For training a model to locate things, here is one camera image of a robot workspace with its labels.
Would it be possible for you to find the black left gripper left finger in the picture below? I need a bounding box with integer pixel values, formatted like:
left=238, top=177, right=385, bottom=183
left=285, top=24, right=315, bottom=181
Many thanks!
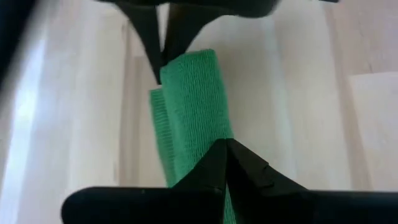
left=60, top=138, right=229, bottom=224

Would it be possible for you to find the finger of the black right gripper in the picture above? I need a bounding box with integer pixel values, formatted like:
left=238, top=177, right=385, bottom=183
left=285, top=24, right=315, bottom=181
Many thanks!
left=161, top=0, right=282, bottom=66
left=95, top=0, right=164, bottom=85

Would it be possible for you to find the green bandage roll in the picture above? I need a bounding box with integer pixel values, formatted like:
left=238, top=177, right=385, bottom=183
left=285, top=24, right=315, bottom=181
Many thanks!
left=148, top=48, right=238, bottom=224

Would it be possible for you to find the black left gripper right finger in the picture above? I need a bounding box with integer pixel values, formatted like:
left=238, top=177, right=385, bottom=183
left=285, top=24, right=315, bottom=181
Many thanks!
left=226, top=138, right=398, bottom=224

